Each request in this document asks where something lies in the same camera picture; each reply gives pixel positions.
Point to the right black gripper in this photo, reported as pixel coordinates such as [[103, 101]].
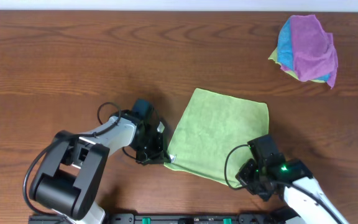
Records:
[[242, 177]]

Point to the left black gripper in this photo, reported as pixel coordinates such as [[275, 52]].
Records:
[[155, 147]]

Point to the light green microfiber cloth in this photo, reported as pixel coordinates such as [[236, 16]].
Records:
[[210, 139]]

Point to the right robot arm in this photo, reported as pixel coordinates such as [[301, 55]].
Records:
[[294, 183]]

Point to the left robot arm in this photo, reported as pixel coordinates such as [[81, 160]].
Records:
[[62, 182]]

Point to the green cloth under pile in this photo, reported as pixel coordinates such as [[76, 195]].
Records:
[[274, 56]]

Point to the blue microfiber cloth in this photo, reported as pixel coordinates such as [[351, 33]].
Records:
[[285, 43]]

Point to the purple microfiber cloth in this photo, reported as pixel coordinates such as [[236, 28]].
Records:
[[314, 49]]

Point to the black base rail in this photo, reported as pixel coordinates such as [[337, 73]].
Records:
[[244, 218]]

